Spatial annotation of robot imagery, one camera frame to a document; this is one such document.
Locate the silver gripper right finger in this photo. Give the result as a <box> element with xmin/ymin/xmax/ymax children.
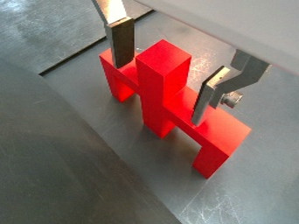
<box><xmin>191</xmin><ymin>49</ymin><xmax>269</xmax><ymax>125</ymax></box>

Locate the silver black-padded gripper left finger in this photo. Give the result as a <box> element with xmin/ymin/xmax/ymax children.
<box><xmin>90</xmin><ymin>0</ymin><xmax>134</xmax><ymax>68</ymax></box>

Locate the red cross-shaped block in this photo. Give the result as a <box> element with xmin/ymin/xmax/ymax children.
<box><xmin>98</xmin><ymin>40</ymin><xmax>251</xmax><ymax>178</ymax></box>

